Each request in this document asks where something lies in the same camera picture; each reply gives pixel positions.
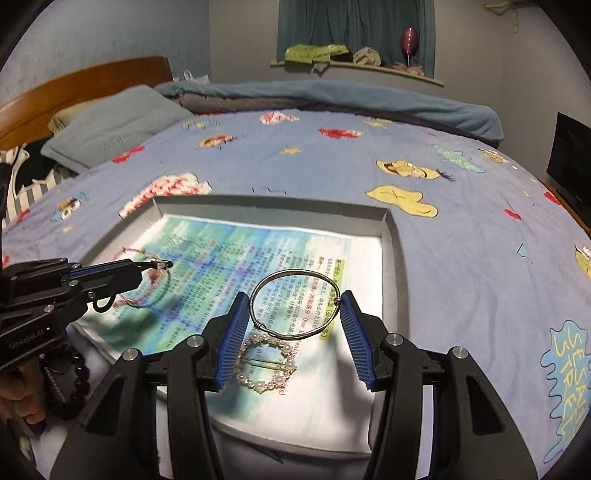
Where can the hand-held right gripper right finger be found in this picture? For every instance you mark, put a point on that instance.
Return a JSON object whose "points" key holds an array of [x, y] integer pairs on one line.
{"points": [[356, 339]]}

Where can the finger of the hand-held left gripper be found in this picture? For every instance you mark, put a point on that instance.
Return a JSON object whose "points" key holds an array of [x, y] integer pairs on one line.
{"points": [[115, 267], [111, 286]]}

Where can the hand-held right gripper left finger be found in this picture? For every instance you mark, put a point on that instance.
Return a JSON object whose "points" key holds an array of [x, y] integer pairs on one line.
{"points": [[230, 339]]}

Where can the grey cardboard box tray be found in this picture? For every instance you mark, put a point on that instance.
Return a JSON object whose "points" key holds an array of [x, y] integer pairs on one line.
{"points": [[397, 277]]}

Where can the silver bangle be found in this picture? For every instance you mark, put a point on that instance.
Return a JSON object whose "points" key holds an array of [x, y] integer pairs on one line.
{"points": [[295, 272]]}

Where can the person's left hand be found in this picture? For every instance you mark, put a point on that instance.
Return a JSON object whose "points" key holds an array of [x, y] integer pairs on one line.
{"points": [[18, 392]]}

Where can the printed paper liner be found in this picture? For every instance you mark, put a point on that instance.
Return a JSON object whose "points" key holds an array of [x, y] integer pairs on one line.
{"points": [[277, 249]]}

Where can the striped cushion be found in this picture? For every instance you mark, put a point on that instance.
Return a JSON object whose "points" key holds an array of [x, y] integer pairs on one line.
{"points": [[18, 198]]}

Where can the grey-blue pillow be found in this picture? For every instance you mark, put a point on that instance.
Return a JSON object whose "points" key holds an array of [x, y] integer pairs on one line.
{"points": [[115, 124]]}

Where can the beige pillow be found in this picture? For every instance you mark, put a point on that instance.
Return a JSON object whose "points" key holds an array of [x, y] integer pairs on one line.
{"points": [[69, 115]]}

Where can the blue cartoon bedsheet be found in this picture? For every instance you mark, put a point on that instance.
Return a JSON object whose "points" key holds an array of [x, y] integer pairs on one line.
{"points": [[323, 175]]}

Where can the wooden headboard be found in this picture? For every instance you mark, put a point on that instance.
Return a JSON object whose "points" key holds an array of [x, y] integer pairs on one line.
{"points": [[92, 78]]}

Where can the grey blanket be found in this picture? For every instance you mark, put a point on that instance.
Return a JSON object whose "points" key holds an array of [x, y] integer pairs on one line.
{"points": [[221, 102]]}

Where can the white cloth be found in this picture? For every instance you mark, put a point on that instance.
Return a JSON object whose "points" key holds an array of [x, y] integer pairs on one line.
{"points": [[196, 77]]}

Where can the blue blanket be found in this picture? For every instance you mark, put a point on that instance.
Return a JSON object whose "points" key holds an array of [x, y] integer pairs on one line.
{"points": [[369, 99]]}

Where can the wooden window sill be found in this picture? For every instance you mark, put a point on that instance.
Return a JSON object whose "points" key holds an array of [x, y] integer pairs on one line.
{"points": [[429, 81]]}

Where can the grey cloth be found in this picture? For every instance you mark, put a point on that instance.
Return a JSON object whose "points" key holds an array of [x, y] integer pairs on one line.
{"points": [[320, 68]]}

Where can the pink cloth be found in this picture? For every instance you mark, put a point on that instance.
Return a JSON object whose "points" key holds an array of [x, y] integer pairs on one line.
{"points": [[408, 69]]}

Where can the black television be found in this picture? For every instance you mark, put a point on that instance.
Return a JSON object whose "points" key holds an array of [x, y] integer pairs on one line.
{"points": [[570, 157]]}

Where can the beige cloth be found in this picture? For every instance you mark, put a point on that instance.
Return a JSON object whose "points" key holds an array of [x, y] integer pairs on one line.
{"points": [[367, 56]]}

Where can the green cloth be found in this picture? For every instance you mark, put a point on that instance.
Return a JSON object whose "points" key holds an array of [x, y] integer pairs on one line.
{"points": [[309, 53]]}

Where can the pink balloon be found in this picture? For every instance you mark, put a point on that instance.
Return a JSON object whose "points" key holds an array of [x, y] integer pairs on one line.
{"points": [[409, 39]]}

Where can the teal curtain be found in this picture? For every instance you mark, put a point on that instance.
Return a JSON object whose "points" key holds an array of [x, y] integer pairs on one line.
{"points": [[355, 23]]}

